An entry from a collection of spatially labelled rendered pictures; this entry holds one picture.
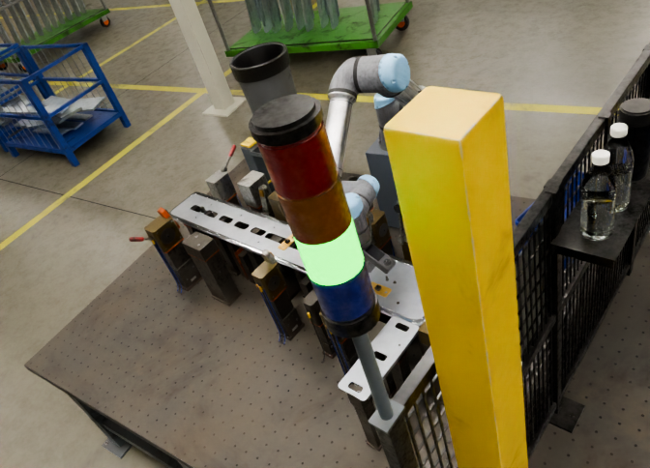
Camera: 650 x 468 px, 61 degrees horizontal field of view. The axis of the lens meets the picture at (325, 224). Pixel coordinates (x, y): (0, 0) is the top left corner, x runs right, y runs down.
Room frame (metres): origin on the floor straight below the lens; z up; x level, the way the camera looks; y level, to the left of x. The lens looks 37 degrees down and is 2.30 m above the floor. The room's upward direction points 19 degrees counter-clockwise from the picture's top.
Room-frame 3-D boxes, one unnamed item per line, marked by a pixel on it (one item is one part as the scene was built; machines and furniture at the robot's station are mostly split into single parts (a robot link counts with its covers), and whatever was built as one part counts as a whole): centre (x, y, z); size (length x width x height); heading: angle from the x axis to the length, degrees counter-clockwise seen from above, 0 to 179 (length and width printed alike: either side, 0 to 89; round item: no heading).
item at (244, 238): (1.69, 0.18, 1.00); 1.38 x 0.22 x 0.02; 39
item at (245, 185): (2.05, 0.23, 0.90); 0.13 x 0.08 x 0.41; 129
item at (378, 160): (1.97, -0.39, 0.90); 0.20 x 0.20 x 0.40; 46
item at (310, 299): (1.36, 0.13, 0.84); 0.10 x 0.05 x 0.29; 129
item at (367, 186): (1.40, -0.13, 1.31); 0.11 x 0.11 x 0.08; 54
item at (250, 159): (2.27, 0.21, 0.92); 0.08 x 0.08 x 0.44; 39
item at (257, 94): (4.58, 0.08, 0.36); 0.50 x 0.50 x 0.73
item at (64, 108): (5.96, 2.37, 0.47); 1.20 x 0.80 x 0.95; 48
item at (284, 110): (0.49, 0.00, 1.81); 0.07 x 0.07 x 0.53
